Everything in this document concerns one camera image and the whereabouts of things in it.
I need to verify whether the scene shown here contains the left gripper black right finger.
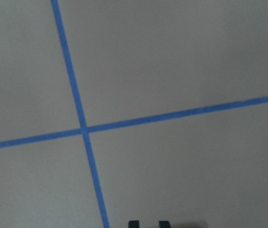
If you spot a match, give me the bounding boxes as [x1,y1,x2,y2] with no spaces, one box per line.
[158,220,170,228]

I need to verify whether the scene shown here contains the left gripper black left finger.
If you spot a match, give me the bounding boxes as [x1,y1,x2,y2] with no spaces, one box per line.
[128,220,139,228]

